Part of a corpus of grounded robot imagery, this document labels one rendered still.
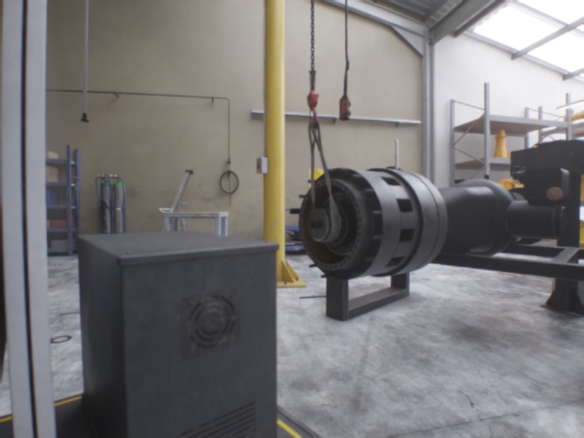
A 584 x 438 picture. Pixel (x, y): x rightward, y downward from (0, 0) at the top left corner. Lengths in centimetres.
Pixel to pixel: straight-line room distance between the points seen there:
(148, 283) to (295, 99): 746
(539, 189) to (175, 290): 229
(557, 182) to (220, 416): 227
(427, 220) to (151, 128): 677
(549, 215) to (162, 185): 668
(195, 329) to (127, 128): 728
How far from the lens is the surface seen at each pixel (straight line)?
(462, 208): 216
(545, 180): 253
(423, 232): 154
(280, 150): 401
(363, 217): 132
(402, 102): 891
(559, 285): 374
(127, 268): 60
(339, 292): 273
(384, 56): 909
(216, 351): 71
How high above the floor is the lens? 92
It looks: 2 degrees down
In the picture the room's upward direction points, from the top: straight up
